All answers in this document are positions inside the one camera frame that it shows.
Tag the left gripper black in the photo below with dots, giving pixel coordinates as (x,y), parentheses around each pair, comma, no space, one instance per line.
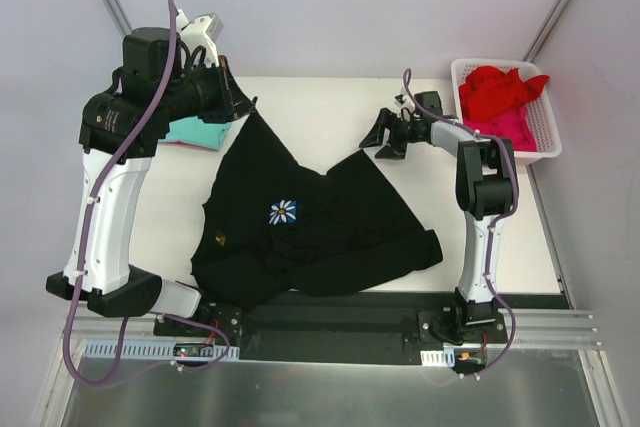
(223,94)

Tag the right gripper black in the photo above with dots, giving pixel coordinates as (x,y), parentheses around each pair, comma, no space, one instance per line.
(392,130)

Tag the black t-shirt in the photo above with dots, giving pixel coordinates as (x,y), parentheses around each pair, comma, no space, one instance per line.
(272,225)

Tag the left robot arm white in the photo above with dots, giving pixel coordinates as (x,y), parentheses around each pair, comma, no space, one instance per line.
(165,77)

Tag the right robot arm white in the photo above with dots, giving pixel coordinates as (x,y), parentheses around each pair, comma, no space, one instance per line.
(486,190)

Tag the folded teal t-shirt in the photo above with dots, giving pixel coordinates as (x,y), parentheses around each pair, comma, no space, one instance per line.
(195,132)

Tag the red t-shirt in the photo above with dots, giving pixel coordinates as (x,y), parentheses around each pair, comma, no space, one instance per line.
(489,92)

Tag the magenta t-shirt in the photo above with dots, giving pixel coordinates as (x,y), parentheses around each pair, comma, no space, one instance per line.
(510,124)

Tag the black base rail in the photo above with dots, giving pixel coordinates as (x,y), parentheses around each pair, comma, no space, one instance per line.
(371,328)

